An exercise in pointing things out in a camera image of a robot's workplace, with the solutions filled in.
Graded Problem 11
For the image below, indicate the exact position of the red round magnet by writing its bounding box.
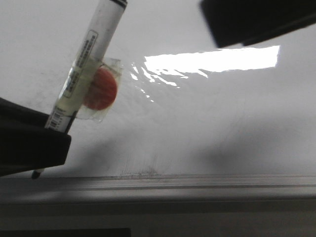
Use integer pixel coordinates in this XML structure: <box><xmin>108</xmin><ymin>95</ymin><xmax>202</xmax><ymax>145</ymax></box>
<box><xmin>77</xmin><ymin>58</ymin><xmax>123</xmax><ymax>122</ymax></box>

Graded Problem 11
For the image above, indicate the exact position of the whiteboard with aluminium frame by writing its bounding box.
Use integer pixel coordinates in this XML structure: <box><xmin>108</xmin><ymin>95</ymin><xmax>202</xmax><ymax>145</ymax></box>
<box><xmin>0</xmin><ymin>0</ymin><xmax>316</xmax><ymax>205</ymax></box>

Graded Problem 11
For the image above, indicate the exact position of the white whiteboard marker black tip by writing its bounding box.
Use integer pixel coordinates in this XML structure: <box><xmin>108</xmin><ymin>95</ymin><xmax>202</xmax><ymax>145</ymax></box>
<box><xmin>31</xmin><ymin>0</ymin><xmax>129</xmax><ymax>179</ymax></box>

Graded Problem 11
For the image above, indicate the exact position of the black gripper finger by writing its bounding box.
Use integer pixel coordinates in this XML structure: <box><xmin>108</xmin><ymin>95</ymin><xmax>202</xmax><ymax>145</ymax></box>
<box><xmin>199</xmin><ymin>0</ymin><xmax>316</xmax><ymax>48</ymax></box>
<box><xmin>0</xmin><ymin>99</ymin><xmax>71</xmax><ymax>177</ymax></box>

